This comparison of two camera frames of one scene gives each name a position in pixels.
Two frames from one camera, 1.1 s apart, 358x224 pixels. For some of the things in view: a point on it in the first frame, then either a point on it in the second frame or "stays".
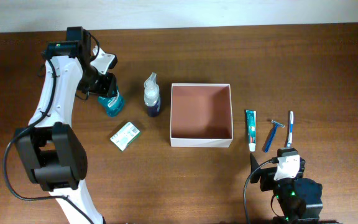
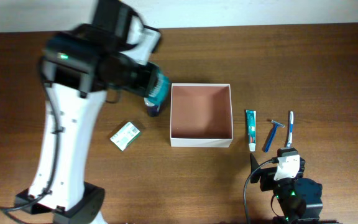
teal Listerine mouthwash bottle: (112, 104) → (160, 91)
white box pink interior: (201, 115) stays
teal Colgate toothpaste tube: (251, 120) stays
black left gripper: (107, 86) → (149, 83)
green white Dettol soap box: (127, 134) stays
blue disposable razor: (273, 130) stays
